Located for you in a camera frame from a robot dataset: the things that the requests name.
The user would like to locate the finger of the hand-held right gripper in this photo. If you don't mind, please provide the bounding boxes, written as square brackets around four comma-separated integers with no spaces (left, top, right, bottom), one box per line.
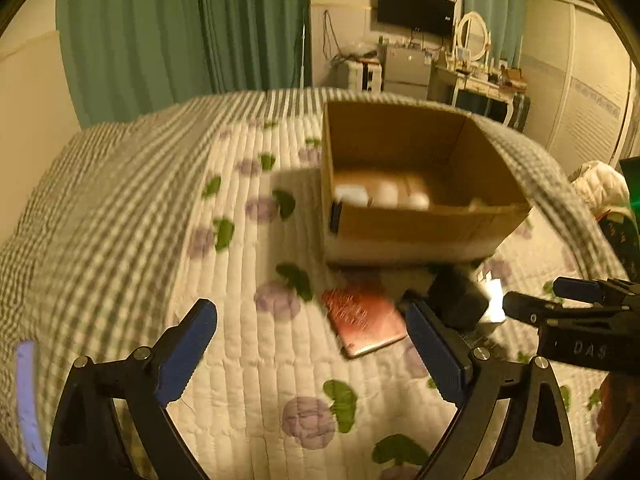
[553,276,633,303]
[502,291,601,326]

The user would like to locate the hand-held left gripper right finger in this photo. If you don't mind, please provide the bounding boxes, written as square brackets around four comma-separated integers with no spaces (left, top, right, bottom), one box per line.
[405,301,574,480]

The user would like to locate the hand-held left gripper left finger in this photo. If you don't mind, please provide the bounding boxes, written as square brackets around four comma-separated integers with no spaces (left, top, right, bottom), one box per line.
[47,298,219,480]

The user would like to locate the black box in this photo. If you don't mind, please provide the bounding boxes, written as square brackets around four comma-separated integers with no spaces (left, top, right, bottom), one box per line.
[400,265,491,331]

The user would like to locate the cardboard box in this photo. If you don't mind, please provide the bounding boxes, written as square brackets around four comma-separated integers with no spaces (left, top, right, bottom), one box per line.
[320,100,532,266]

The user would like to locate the floral quilted blanket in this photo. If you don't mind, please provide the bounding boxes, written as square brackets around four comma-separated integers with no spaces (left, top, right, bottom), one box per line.
[0,87,632,480]

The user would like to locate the white jacket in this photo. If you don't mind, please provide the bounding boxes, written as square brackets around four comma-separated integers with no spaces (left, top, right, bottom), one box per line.
[570,160,632,220]

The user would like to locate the white round object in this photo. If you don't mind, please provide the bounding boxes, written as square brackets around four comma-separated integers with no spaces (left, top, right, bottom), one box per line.
[400,189,432,211]
[367,180,401,207]

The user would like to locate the white wardrobe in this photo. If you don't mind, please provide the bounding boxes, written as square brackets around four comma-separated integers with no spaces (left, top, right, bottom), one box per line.
[520,0,636,163]

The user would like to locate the white vanity table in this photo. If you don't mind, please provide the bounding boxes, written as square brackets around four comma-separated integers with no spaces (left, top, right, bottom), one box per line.
[427,62,531,131]

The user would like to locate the grey cabinet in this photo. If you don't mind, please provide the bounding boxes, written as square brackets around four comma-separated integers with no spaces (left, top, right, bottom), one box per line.
[378,40,435,101]

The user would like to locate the round vanity mirror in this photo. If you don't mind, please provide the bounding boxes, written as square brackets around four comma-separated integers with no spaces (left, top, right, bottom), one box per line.
[452,11,493,66]

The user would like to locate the white drawer unit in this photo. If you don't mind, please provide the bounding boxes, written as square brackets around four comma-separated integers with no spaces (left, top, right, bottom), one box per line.
[336,57,385,92]

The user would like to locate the teal curtain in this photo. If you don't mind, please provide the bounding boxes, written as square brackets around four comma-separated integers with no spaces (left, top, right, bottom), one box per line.
[462,0,526,68]

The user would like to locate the black television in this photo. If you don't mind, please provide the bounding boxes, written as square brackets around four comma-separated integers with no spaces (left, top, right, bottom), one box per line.
[376,0,456,37]

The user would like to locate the green curtain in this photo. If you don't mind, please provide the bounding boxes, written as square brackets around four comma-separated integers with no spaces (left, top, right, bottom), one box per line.
[55,0,313,128]

